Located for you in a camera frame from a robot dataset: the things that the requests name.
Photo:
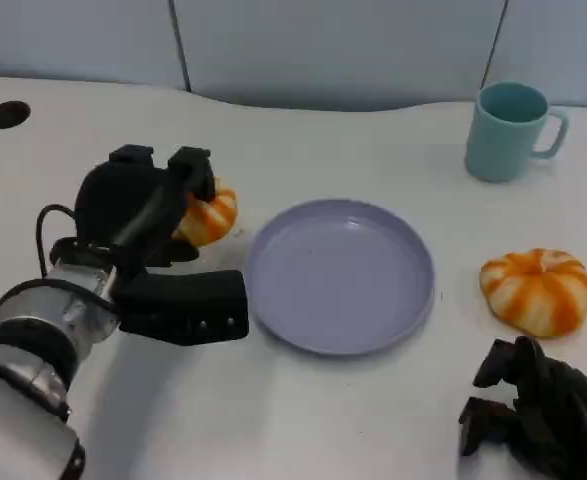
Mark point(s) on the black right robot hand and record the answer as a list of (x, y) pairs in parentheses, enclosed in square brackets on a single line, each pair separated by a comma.
[(548, 415)]

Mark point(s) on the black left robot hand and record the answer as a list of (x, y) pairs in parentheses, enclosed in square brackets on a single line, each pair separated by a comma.
[(118, 205)]

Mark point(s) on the orange and white bread roll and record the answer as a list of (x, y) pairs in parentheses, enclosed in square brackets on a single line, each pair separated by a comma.
[(213, 220), (538, 295)]

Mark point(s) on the lilac plate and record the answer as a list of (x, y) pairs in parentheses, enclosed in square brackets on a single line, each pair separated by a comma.
[(343, 280)]

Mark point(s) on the pale green mug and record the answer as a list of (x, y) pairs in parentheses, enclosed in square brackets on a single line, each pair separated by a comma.
[(498, 145)]

